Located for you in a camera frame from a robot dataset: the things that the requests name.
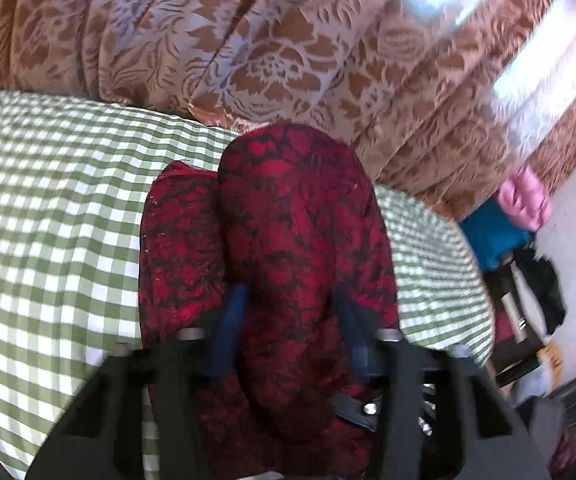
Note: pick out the green white checkered bedsheet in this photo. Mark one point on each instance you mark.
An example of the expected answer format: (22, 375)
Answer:
(74, 175)

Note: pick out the dark red patterned sweater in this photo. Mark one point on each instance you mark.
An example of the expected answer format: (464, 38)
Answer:
(291, 214)

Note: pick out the pink cloth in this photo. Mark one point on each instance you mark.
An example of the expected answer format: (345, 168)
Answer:
(525, 200)

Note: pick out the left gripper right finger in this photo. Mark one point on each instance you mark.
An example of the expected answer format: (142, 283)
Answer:
(441, 416)

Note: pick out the blue folded cloth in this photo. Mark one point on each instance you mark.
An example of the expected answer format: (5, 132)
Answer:
(491, 234)

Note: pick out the maroon jacket right sleeve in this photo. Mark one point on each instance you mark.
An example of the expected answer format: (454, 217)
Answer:
(573, 449)

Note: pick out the black bag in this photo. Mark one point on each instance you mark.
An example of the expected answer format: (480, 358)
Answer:
(541, 277)

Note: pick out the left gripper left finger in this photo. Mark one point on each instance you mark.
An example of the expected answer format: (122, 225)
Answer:
(99, 436)

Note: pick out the brown floral curtain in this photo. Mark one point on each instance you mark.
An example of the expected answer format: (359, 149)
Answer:
(441, 99)

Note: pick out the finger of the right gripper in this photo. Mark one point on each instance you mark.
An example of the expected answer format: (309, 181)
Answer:
(354, 412)

